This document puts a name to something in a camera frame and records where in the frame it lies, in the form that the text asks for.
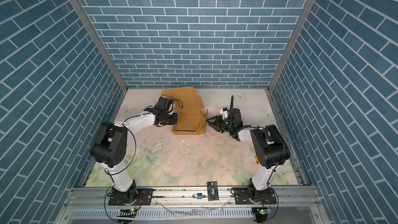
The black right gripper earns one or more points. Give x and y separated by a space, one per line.
216 124

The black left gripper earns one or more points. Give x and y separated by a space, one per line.
174 119

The brown cardboard box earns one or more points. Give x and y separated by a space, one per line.
191 116

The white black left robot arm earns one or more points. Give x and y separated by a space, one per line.
110 143

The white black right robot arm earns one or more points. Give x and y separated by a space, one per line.
270 149

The black VIP card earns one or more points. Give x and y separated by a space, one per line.
212 191

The small padlock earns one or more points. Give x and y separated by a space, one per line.
198 196

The left controller board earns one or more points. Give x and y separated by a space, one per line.
125 216

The controller board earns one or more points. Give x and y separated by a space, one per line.
261 214
125 216

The right controller board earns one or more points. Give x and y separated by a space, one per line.
261 214

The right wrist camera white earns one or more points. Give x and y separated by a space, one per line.
224 113

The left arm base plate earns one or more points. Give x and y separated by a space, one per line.
143 197

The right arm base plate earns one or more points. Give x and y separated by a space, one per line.
247 195

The white slotted cable duct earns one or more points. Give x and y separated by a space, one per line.
163 214

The aluminium front rail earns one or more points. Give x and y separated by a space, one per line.
96 197

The aluminium corner post left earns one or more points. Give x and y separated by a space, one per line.
83 16

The aluminium corner post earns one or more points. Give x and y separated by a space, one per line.
292 40
83 16

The aluminium corner post right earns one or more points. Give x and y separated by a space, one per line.
292 40

